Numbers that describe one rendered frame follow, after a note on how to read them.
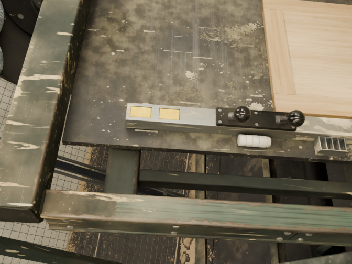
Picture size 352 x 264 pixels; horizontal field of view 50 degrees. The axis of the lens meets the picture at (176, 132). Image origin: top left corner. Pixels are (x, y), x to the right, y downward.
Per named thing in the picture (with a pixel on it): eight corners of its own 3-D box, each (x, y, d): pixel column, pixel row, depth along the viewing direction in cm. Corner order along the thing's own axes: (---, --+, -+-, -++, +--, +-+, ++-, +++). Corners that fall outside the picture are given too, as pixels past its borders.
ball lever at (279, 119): (285, 128, 94) (307, 127, 81) (271, 127, 94) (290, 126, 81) (286, 113, 94) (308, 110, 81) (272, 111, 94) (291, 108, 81)
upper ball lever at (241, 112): (238, 124, 94) (252, 123, 80) (223, 123, 93) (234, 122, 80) (239, 109, 94) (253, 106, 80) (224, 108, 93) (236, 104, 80)
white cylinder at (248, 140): (237, 147, 94) (268, 150, 94) (240, 142, 91) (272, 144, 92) (236, 137, 95) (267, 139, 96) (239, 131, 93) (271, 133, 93)
